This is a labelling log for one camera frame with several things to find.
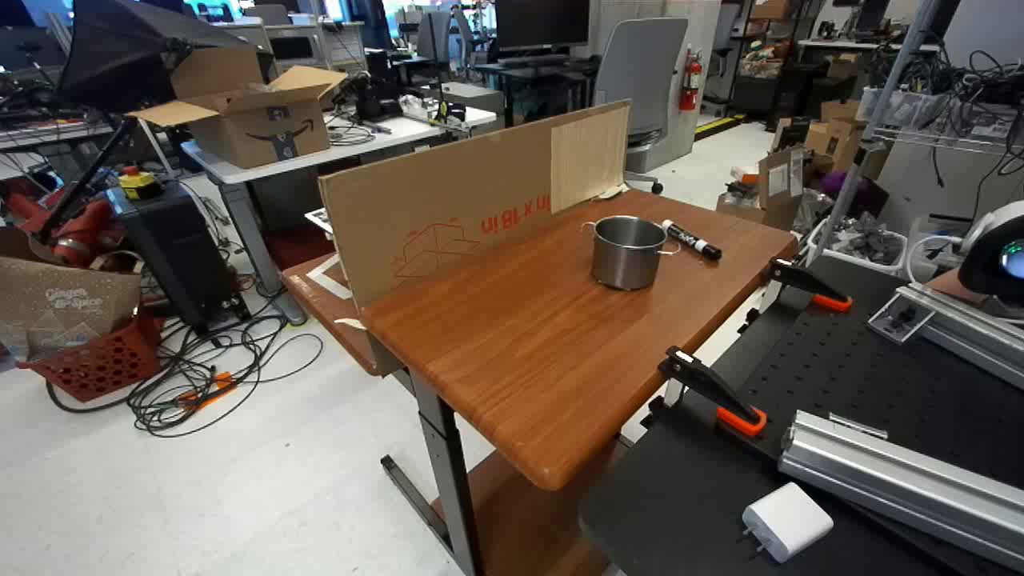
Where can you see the black marker with white label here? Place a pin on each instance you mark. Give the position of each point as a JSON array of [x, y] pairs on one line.
[[698, 244]]

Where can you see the stainless steel cup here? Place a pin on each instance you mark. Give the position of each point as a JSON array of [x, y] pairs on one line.
[[625, 267]]

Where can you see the brown cardboard panel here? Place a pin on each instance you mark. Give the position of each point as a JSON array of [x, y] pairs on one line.
[[449, 214]]

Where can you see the black computer monitor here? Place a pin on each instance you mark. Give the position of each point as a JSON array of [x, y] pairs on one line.
[[543, 20]]

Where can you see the red fire extinguisher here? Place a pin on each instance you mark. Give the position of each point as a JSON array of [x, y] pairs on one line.
[[693, 83]]

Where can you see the open Amazon cardboard box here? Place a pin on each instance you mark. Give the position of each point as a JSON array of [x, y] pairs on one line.
[[266, 131]]

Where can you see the grey office desk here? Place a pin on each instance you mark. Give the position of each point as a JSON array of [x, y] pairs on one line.
[[211, 164]]

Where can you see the black control box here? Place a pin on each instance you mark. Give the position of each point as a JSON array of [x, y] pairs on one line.
[[178, 257]]

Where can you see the stacked brown cardboard boxes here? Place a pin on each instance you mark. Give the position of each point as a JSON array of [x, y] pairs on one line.
[[832, 139]]

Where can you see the white bin with parts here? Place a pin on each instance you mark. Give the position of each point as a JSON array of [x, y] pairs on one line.
[[864, 247]]

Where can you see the white power adapter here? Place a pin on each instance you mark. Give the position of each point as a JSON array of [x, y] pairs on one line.
[[789, 520]]

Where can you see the yellow red emergency stop button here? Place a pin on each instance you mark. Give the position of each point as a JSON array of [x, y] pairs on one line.
[[137, 182]]

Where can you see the silver slanted metal pole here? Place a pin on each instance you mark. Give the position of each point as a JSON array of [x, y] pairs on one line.
[[876, 133]]

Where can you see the black perforated base board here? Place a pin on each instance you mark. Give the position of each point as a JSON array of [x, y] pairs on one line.
[[905, 390]]

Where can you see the red plastic basket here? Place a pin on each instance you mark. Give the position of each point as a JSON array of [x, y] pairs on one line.
[[101, 370]]

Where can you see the red metal equipment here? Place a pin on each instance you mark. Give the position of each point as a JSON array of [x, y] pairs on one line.
[[82, 236]]

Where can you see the brown paper bag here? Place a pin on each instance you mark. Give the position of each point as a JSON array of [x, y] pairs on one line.
[[64, 307]]

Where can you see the black photo softbox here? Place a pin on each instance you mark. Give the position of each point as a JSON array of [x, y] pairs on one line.
[[128, 50]]

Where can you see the black metal table frame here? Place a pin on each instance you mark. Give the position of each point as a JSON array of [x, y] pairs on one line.
[[452, 482]]

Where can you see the silver aluminium extrusion rail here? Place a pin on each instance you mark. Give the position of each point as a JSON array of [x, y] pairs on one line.
[[905, 486], [972, 339]]

